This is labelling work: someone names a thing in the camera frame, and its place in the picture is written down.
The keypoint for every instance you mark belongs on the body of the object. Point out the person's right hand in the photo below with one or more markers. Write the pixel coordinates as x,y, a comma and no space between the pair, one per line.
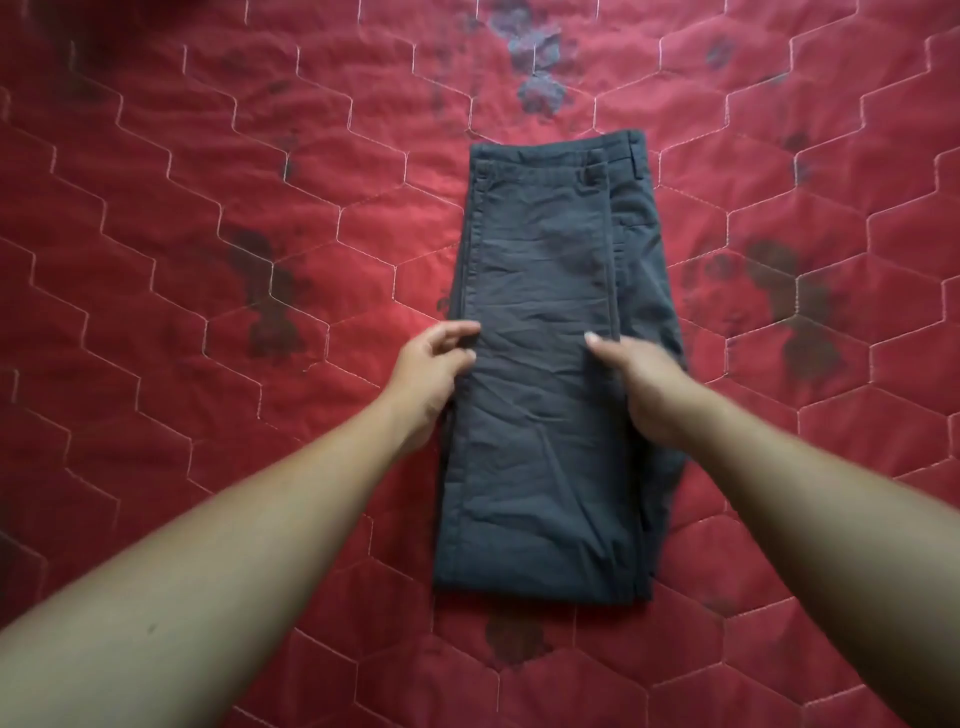
660,394

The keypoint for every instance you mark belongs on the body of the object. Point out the person's left hand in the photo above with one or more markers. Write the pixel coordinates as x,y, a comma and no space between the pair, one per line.
424,390

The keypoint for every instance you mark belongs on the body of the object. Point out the dark grey trousers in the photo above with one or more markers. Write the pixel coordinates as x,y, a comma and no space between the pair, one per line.
540,465

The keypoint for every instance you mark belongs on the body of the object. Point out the person's left forearm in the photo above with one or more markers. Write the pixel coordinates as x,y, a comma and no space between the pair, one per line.
187,585

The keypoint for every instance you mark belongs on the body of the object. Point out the person's right forearm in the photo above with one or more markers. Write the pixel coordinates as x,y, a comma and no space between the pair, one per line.
840,547

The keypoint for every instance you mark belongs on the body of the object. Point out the red quilted mattress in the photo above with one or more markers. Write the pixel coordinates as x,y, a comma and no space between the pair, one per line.
187,262

